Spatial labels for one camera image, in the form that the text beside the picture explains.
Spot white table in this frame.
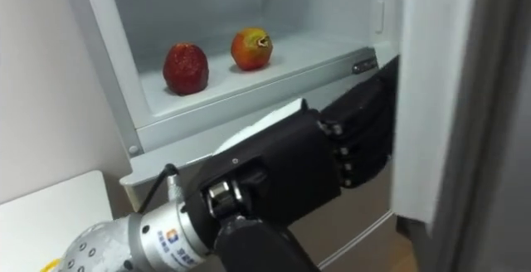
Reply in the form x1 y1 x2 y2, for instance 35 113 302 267
0 170 114 272

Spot red strawberry soft toy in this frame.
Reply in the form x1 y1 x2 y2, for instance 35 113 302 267
162 42 210 96

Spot fridge door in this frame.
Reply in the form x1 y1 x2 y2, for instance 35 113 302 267
389 0 531 272

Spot grey fridge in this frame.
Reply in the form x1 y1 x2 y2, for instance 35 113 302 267
60 0 406 271

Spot yellow plastic basket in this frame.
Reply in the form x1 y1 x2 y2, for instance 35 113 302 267
40 258 61 272

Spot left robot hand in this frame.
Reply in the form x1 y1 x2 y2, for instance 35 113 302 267
183 55 400 272

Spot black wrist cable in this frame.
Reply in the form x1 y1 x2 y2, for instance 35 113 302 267
136 163 184 215

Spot red-yellow pomegranate soft toy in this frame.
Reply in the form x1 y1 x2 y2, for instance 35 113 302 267
230 27 274 72

